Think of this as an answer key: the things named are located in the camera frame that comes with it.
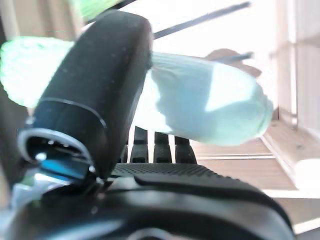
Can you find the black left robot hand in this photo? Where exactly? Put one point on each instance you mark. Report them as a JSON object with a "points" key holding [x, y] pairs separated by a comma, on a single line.
{"points": [[100, 75]]}

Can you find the napa cabbage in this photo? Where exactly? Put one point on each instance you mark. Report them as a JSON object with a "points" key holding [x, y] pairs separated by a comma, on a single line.
{"points": [[212, 100]]}

